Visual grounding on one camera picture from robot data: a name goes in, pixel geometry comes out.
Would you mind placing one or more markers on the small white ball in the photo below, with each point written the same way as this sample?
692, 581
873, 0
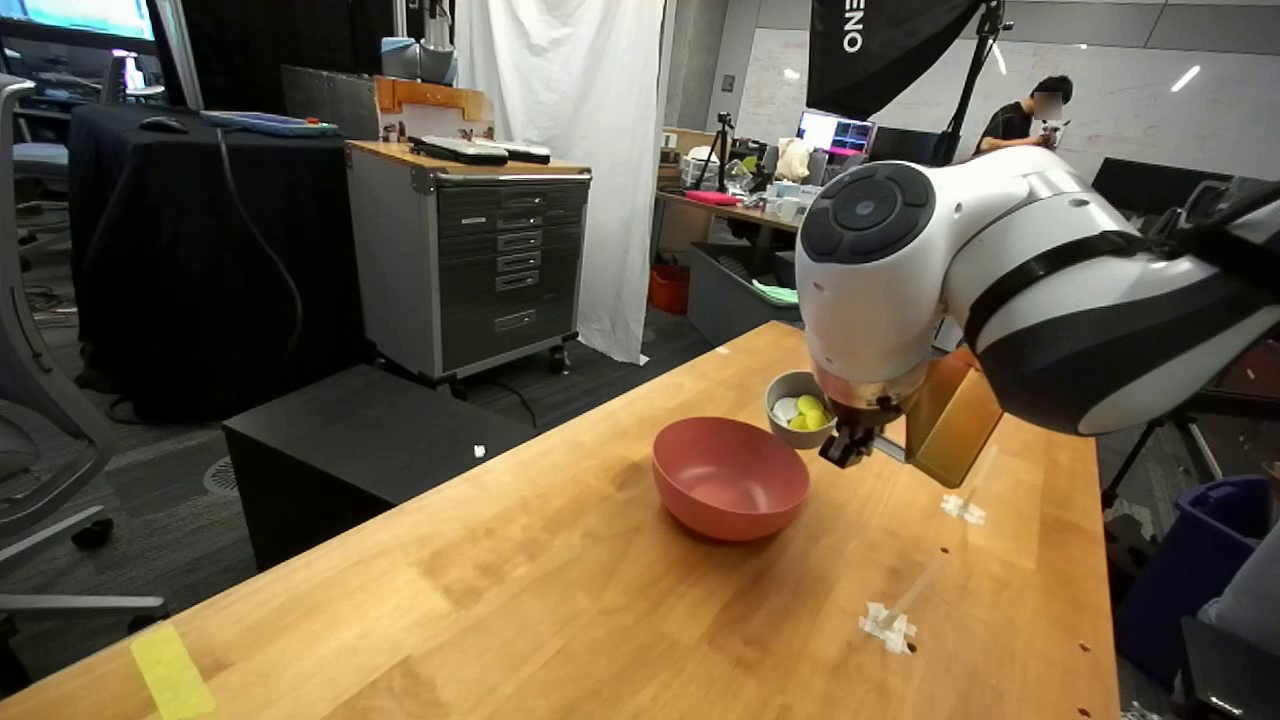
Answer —
786, 406

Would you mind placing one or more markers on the blue bin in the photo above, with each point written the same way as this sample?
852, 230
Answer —
1203, 535

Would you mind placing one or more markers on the yellow tape piece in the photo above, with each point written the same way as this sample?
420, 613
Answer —
169, 672

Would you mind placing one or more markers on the person in black shirt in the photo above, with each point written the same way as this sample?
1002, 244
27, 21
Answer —
1013, 120

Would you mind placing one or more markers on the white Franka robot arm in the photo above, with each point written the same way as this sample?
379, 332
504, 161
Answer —
1067, 267

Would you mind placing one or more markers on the blue flat pad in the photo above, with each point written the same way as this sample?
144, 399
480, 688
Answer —
264, 125

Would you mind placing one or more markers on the peach plastic bowl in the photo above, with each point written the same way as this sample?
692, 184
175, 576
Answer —
728, 484

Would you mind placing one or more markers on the black light stand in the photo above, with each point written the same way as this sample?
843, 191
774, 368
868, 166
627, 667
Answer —
962, 94

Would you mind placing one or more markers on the black draped table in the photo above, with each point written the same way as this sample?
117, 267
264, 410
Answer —
241, 267

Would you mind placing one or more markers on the white tape cross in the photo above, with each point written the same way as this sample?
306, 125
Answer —
884, 629

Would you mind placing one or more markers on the small colourful monitor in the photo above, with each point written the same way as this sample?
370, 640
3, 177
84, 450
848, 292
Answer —
847, 138

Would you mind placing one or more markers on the black keyboard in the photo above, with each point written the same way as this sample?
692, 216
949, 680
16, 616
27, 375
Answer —
462, 151

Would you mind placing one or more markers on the bright computer monitor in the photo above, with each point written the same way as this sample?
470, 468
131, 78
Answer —
82, 19

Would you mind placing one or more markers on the open brown cardboard box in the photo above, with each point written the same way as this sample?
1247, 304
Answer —
435, 107

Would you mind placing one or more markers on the black softbox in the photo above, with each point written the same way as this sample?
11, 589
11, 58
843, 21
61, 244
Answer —
873, 52

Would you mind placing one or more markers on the red box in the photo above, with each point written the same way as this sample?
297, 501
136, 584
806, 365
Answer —
671, 290

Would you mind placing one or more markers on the small yellow ball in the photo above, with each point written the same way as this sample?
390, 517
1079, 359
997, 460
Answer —
809, 417

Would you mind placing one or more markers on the white curtain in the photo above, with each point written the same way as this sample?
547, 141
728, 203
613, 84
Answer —
563, 134

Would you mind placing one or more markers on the cluttered wooden desk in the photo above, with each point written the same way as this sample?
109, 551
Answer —
744, 215

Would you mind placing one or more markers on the grey metal tool cabinet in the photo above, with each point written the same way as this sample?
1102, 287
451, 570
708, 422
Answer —
513, 267

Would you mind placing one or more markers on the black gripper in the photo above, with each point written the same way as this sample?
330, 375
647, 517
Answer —
864, 417

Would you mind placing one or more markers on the grey office chair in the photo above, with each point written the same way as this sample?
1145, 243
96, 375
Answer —
15, 332

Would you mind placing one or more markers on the black low box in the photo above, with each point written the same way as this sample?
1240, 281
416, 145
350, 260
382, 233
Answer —
347, 441

